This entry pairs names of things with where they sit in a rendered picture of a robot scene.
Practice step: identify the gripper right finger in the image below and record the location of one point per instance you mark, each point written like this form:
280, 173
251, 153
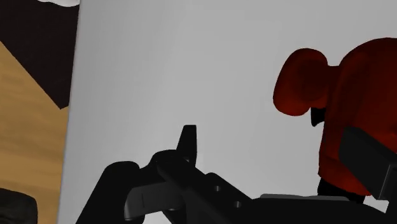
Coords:
366, 158

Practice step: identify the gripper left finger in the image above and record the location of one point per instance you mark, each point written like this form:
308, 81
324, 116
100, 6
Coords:
173, 186

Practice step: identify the red rounded figure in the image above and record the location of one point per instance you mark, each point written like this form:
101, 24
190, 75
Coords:
359, 102

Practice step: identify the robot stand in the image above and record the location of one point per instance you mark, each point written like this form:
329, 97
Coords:
40, 46

